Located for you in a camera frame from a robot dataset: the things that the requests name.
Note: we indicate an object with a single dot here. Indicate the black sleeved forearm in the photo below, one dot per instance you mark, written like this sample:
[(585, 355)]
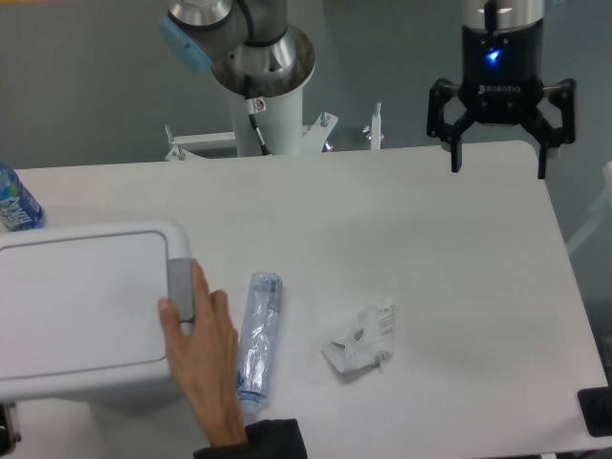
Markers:
[(266, 439)]

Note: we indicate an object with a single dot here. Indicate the crumpled white paper packaging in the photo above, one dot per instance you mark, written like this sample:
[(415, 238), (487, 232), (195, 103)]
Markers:
[(369, 342)]

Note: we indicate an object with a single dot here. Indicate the black clamp at table edge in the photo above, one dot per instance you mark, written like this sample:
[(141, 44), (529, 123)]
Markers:
[(595, 405)]

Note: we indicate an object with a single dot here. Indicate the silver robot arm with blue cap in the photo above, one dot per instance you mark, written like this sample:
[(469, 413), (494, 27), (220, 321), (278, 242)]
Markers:
[(263, 63)]

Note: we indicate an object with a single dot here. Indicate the bare human hand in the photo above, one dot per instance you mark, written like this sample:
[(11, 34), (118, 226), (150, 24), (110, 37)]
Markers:
[(203, 363)]

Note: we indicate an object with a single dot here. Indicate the white bracket with bolt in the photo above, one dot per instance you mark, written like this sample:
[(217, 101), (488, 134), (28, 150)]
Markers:
[(373, 132)]

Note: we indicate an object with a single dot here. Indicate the blue labelled water bottle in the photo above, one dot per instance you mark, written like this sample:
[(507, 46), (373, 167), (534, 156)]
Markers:
[(19, 209)]

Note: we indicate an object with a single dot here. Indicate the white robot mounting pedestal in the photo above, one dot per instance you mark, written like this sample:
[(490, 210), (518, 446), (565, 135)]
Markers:
[(264, 121)]

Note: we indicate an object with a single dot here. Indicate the crushed clear plastic bottle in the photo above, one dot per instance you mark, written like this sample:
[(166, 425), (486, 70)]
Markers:
[(258, 338)]

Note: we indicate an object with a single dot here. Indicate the silver wrist of gripper arm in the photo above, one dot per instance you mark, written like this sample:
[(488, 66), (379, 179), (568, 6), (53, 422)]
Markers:
[(510, 14)]

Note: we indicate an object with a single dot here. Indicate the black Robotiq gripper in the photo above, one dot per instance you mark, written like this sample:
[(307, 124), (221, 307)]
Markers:
[(501, 72)]

